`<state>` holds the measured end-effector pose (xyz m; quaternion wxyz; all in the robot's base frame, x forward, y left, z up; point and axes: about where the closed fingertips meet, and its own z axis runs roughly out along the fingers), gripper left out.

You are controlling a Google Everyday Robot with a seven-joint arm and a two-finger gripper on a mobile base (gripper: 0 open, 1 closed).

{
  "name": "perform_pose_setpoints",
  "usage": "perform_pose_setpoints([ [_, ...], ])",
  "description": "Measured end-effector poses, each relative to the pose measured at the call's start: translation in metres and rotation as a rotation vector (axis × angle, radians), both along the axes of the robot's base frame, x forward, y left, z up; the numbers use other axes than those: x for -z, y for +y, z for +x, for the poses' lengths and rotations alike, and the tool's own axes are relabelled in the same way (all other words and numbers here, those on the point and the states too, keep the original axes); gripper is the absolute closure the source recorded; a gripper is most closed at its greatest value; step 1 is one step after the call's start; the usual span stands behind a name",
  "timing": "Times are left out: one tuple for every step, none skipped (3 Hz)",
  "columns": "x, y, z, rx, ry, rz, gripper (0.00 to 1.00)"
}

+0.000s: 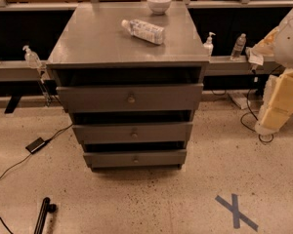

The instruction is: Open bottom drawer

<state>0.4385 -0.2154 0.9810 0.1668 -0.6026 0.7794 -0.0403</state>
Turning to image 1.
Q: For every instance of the grey middle drawer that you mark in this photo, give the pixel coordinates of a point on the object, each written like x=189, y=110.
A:
x=125, y=133

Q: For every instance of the grey bottom drawer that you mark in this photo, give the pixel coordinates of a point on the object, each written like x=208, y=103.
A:
x=135, y=159

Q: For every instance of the black bracket left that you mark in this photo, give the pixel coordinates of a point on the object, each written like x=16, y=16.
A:
x=12, y=104

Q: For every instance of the blue tape cross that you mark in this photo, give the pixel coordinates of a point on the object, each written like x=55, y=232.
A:
x=237, y=215

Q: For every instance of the white bowl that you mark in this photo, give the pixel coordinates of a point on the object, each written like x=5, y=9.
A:
x=159, y=7

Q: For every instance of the white pump sanitizer bottle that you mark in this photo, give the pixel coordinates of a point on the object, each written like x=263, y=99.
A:
x=208, y=45

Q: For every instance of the clear pump bottle left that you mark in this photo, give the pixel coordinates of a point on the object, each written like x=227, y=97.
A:
x=31, y=58

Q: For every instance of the lying clear water bottle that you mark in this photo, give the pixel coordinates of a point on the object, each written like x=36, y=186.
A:
x=144, y=30

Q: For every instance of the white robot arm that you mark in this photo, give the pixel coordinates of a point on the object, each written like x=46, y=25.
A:
x=283, y=43

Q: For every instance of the black power adapter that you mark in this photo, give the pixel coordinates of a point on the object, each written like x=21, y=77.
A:
x=36, y=145

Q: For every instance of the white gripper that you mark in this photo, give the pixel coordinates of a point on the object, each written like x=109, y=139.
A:
x=290, y=44

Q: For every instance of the grey top drawer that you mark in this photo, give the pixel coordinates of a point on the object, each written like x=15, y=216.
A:
x=130, y=98

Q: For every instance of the white plastic bag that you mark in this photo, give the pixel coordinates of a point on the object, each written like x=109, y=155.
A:
x=253, y=57

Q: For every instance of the grey drawer cabinet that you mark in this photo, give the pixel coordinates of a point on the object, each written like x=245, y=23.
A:
x=96, y=50

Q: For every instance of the flat white paper pad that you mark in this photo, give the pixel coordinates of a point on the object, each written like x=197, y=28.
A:
x=239, y=99

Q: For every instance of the grey drawer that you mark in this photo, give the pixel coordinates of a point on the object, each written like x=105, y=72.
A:
x=135, y=159
x=125, y=133
x=130, y=98

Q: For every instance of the grey shelf rail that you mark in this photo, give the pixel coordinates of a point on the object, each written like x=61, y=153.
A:
x=18, y=71

